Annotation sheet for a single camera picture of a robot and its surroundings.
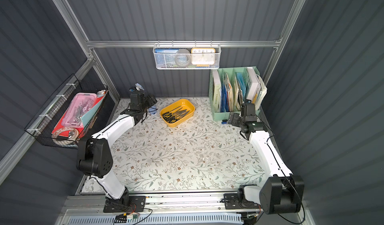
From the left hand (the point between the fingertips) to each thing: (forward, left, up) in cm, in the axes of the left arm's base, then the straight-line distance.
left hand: (148, 96), depth 91 cm
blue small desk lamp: (-14, -6, +4) cm, 16 cm away
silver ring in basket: (-31, +34, +7) cm, 47 cm away
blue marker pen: (-5, -49, -21) cm, 54 cm away
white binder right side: (+7, -69, -1) cm, 69 cm away
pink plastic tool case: (-14, +29, +9) cm, 34 cm away
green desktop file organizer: (+4, -50, +3) cm, 51 cm away
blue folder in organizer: (+2, -48, -6) cm, 48 cm away
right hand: (-15, -56, -2) cm, 58 cm away
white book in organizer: (+4, -43, 0) cm, 43 cm away
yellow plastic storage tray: (+5, -15, -22) cm, 27 cm away
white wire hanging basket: (+13, -25, +12) cm, 31 cm away
